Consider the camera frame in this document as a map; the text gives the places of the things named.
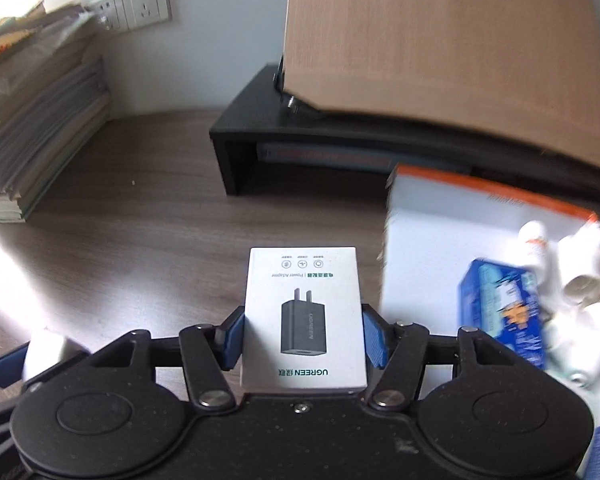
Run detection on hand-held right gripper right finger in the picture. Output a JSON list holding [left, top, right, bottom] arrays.
[[361, 302, 506, 410]]

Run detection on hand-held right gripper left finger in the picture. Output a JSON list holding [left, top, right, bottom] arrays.
[[87, 305, 246, 411]]

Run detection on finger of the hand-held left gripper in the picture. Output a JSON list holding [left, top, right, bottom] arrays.
[[0, 342, 31, 392]]

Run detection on white cube charger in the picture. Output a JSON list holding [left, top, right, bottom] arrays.
[[22, 327, 88, 386]]

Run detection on white charger box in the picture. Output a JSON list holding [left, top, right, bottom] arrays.
[[240, 246, 369, 393]]

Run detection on orange and white cardboard box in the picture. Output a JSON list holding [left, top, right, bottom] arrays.
[[380, 164, 600, 411]]

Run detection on blue floss pick box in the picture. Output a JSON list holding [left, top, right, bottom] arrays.
[[459, 258, 548, 371]]

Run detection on small white bottle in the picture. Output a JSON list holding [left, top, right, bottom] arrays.
[[517, 220, 551, 281]]

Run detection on white plug-in heater with bottle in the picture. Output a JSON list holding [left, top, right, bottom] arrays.
[[550, 212, 600, 311]]

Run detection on black desk riser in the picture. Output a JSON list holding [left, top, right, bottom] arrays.
[[209, 62, 600, 211]]

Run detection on stack of books and papers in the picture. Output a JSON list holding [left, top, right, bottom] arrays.
[[0, 0, 112, 223]]

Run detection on wooden stand board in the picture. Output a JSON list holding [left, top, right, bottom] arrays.
[[281, 0, 600, 170]]

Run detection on white wall socket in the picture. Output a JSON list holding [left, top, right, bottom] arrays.
[[122, 0, 172, 31], [87, 0, 130, 34]]

